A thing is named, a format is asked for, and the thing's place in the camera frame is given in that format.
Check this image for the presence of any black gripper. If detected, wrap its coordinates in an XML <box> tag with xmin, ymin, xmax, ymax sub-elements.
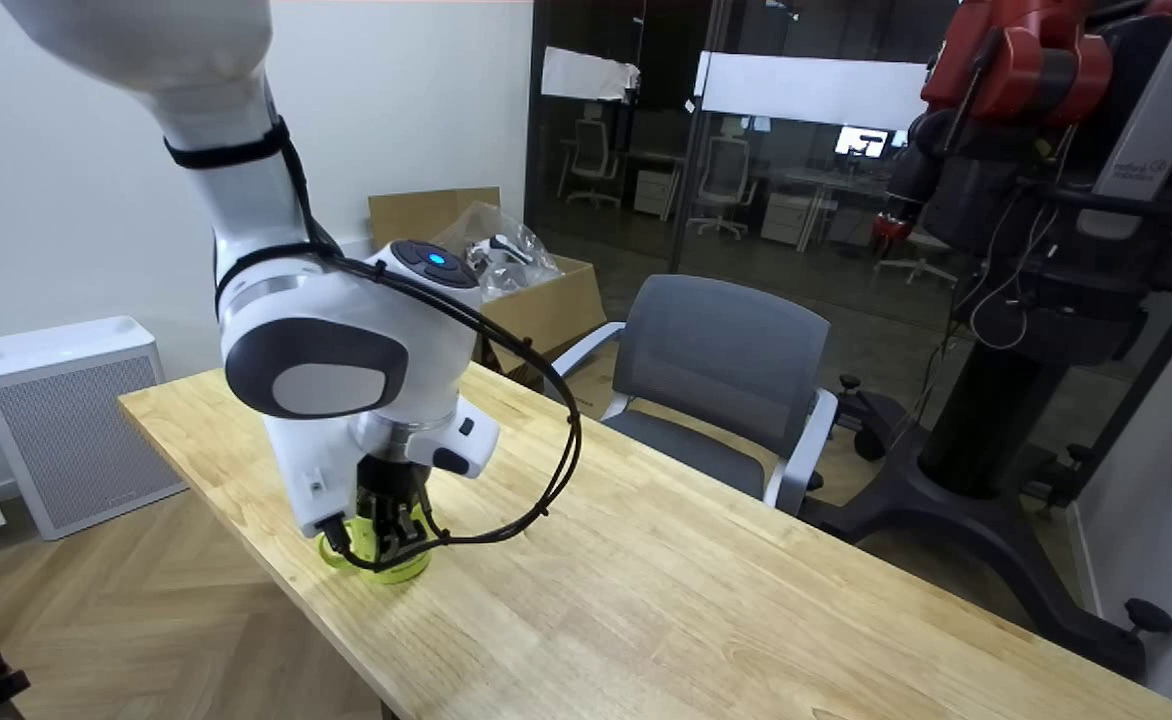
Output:
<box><xmin>339</xmin><ymin>452</ymin><xmax>450</xmax><ymax>573</ymax></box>

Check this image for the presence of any yellow-green mug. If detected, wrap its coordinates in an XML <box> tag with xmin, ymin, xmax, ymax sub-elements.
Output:
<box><xmin>311</xmin><ymin>512</ymin><xmax>437</xmax><ymax>590</ymax></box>

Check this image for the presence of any brown cardboard box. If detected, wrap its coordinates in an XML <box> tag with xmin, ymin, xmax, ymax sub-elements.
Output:
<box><xmin>365</xmin><ymin>183</ymin><xmax>614</xmax><ymax>380</ymax></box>

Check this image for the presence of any clear plastic wrap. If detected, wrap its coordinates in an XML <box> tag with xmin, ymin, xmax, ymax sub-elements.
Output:
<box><xmin>446</xmin><ymin>200</ymin><xmax>566</xmax><ymax>300</ymax></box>

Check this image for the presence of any white air purifier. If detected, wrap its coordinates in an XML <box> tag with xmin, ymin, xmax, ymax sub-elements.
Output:
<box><xmin>0</xmin><ymin>310</ymin><xmax>192</xmax><ymax>544</ymax></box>

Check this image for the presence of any grey office chair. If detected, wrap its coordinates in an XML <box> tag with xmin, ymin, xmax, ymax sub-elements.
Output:
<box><xmin>550</xmin><ymin>272</ymin><xmax>845</xmax><ymax>515</ymax></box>

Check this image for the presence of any background office chair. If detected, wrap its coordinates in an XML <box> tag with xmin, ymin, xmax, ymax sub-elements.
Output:
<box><xmin>559</xmin><ymin>99</ymin><xmax>624</xmax><ymax>211</ymax></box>

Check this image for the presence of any small white glass sign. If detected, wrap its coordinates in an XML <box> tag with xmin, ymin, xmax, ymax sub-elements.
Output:
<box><xmin>536</xmin><ymin>42</ymin><xmax>644</xmax><ymax>106</ymax></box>

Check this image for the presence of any red background chair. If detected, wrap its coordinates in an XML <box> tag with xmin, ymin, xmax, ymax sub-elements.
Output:
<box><xmin>867</xmin><ymin>209</ymin><xmax>965</xmax><ymax>292</ymax></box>

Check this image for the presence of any wide white glass sign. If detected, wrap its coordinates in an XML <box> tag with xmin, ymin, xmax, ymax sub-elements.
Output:
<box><xmin>687</xmin><ymin>47</ymin><xmax>932</xmax><ymax>137</ymax></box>

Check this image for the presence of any lit background monitor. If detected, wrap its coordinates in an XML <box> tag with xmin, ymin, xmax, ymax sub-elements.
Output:
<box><xmin>832</xmin><ymin>124</ymin><xmax>896</xmax><ymax>165</ymax></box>

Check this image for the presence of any red humanoid robot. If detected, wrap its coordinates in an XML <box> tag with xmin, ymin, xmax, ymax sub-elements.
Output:
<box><xmin>912</xmin><ymin>0</ymin><xmax>1172</xmax><ymax>353</ymax></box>

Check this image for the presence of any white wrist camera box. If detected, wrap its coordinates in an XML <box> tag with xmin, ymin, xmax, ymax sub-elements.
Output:
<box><xmin>266</xmin><ymin>423</ymin><xmax>365</xmax><ymax>540</ymax></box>

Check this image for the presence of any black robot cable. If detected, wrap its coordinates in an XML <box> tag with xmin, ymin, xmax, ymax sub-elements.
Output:
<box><xmin>293</xmin><ymin>244</ymin><xmax>588</xmax><ymax>550</ymax></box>

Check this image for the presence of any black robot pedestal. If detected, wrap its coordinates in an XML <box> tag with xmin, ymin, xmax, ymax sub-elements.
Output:
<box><xmin>801</xmin><ymin>292</ymin><xmax>1172</xmax><ymax>686</ymax></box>

